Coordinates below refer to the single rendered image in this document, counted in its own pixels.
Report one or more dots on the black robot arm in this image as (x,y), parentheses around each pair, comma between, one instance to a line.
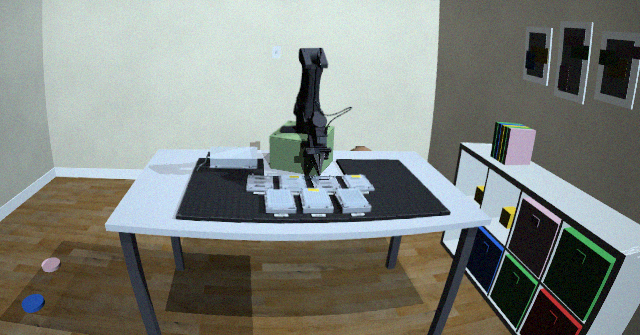
(305,106)

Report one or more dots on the white control panel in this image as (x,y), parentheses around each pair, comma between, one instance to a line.
(232,157)

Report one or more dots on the white lid park plate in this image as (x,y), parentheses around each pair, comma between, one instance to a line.
(328,182)

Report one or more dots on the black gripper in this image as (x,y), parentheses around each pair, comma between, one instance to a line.
(318,155)

